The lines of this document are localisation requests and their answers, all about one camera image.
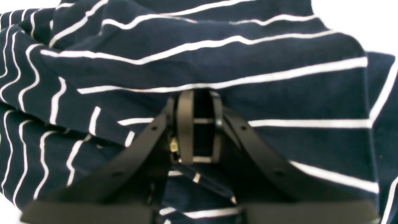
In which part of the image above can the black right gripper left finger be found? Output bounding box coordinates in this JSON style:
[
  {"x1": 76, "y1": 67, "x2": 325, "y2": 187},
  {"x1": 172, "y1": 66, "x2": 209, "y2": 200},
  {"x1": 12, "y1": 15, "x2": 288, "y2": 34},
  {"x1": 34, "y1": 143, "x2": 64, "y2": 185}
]
[{"x1": 21, "y1": 90, "x2": 194, "y2": 224}]

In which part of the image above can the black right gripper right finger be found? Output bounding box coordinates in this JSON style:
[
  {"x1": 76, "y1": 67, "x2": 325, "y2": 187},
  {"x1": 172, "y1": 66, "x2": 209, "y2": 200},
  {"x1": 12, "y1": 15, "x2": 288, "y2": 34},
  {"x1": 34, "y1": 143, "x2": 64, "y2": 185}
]
[{"x1": 210, "y1": 91, "x2": 379, "y2": 224}]

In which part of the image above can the navy white striped t-shirt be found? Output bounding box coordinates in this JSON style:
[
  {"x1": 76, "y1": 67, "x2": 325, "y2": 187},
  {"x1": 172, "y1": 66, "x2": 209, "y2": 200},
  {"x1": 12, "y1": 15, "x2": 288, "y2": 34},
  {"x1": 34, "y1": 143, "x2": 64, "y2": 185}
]
[{"x1": 1, "y1": 0, "x2": 397, "y2": 224}]

